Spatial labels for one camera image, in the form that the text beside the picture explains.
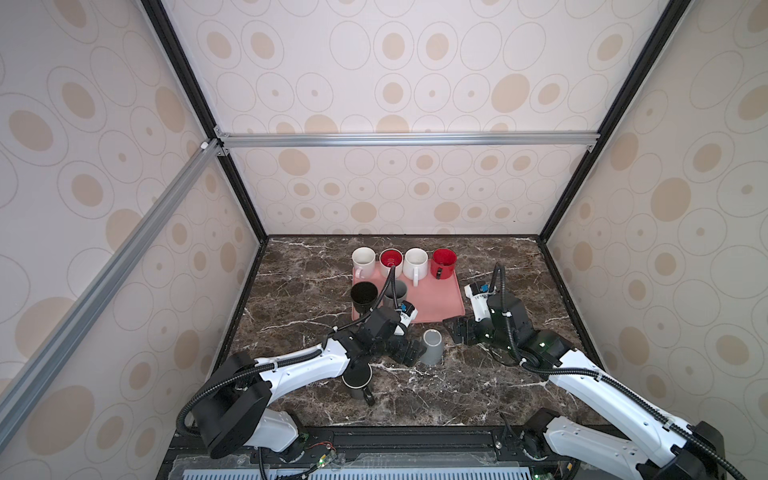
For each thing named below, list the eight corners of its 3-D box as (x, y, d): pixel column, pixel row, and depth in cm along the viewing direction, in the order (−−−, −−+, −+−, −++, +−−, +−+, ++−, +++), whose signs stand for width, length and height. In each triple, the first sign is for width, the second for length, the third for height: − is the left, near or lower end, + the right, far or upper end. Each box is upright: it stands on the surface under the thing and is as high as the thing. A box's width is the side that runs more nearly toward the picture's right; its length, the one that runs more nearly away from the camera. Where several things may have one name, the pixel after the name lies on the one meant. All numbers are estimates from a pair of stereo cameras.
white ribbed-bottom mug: (404, 287, 106) (405, 272, 99) (403, 262, 113) (404, 247, 107) (427, 287, 106) (430, 272, 99) (425, 262, 113) (427, 247, 107)
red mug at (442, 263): (430, 281, 108) (432, 269, 102) (428, 261, 114) (430, 248, 108) (455, 281, 108) (458, 269, 102) (451, 261, 114) (455, 248, 108)
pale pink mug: (353, 287, 107) (350, 268, 99) (355, 265, 114) (352, 246, 105) (375, 287, 107) (373, 268, 99) (376, 265, 114) (374, 246, 105)
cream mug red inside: (383, 283, 108) (383, 266, 101) (379, 267, 113) (378, 249, 106) (404, 279, 110) (405, 262, 102) (399, 263, 114) (400, 246, 107)
